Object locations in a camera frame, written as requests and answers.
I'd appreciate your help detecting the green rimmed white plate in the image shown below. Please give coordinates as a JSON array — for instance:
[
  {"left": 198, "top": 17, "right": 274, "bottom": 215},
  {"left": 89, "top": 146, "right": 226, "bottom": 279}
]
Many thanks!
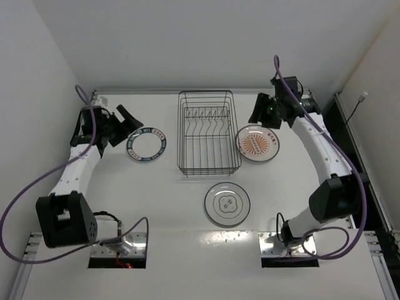
[{"left": 126, "top": 127, "right": 167, "bottom": 163}]

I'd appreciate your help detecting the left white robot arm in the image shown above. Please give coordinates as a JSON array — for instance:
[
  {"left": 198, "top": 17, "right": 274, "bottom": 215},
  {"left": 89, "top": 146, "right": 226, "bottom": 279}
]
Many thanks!
[{"left": 36, "top": 105, "right": 143, "bottom": 248}]

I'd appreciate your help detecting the orange sunburst plate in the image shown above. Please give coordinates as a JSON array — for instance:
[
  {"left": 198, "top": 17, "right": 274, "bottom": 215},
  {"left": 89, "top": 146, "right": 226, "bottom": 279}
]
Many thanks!
[{"left": 236, "top": 125, "right": 280, "bottom": 163}]

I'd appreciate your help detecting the black rimmed white plate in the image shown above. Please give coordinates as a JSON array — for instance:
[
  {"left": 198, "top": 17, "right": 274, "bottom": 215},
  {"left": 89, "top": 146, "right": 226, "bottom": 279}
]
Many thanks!
[{"left": 204, "top": 182, "right": 251, "bottom": 228}]

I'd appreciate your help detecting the grey wire dish rack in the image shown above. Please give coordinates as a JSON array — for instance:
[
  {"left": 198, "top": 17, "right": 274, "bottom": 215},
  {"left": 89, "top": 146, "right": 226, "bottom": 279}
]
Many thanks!
[{"left": 177, "top": 90, "right": 242, "bottom": 177}]

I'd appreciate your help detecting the grey wall cable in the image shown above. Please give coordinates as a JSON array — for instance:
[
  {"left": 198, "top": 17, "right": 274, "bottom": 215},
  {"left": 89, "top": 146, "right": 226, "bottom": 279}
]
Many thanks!
[{"left": 344, "top": 91, "right": 369, "bottom": 125}]

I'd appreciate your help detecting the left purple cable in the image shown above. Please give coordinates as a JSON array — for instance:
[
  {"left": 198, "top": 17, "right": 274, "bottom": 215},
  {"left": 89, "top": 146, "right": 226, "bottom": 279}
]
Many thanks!
[{"left": 0, "top": 84, "right": 149, "bottom": 265}]

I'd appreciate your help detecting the purple cable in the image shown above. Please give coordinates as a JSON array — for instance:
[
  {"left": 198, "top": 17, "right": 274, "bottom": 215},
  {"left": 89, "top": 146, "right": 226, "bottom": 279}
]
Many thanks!
[
  {"left": 270, "top": 54, "right": 367, "bottom": 261},
  {"left": 0, "top": 84, "right": 149, "bottom": 265}
]

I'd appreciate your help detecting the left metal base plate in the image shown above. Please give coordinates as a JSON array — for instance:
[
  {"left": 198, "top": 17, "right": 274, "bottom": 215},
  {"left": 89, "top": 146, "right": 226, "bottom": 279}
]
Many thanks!
[{"left": 90, "top": 232, "right": 147, "bottom": 259}]

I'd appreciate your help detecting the metal base plate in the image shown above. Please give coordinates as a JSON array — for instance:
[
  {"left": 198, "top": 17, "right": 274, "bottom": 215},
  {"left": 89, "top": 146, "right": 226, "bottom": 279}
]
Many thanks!
[
  {"left": 90, "top": 232, "right": 147, "bottom": 259},
  {"left": 258, "top": 231, "right": 309, "bottom": 259}
]

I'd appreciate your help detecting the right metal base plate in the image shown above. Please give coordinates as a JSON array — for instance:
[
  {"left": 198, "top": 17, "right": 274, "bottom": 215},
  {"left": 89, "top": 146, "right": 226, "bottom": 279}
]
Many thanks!
[{"left": 258, "top": 231, "right": 309, "bottom": 259}]

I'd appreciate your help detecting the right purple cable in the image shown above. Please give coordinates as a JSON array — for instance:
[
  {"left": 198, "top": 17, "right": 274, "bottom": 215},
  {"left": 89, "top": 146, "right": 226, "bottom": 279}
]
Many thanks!
[{"left": 270, "top": 54, "right": 367, "bottom": 261}]

